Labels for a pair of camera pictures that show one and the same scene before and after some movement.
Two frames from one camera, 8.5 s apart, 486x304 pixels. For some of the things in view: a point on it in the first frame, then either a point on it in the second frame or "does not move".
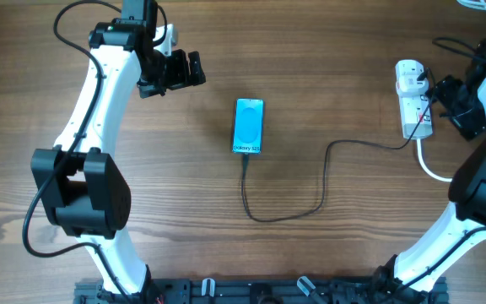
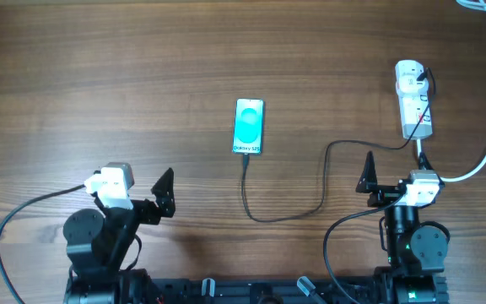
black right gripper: x=470 y=125 → x=384 y=193
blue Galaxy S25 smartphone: x=249 y=122 does not move
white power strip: x=415 y=110 does not move
